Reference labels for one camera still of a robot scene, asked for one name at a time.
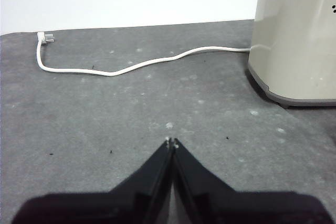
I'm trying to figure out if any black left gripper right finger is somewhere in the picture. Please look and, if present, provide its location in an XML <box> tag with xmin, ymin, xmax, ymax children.
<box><xmin>173</xmin><ymin>137</ymin><xmax>334</xmax><ymax>224</ymax></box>

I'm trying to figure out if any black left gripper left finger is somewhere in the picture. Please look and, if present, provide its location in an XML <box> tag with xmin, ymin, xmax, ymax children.
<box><xmin>10</xmin><ymin>137</ymin><xmax>174</xmax><ymax>224</ymax></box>

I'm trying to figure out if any cream two-slot toaster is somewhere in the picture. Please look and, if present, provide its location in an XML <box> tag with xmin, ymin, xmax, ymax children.
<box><xmin>247</xmin><ymin>0</ymin><xmax>336</xmax><ymax>109</ymax></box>

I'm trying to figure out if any white power cable with plug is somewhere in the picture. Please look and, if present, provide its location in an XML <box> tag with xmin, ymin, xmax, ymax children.
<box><xmin>36</xmin><ymin>31</ymin><xmax>250</xmax><ymax>77</ymax></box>

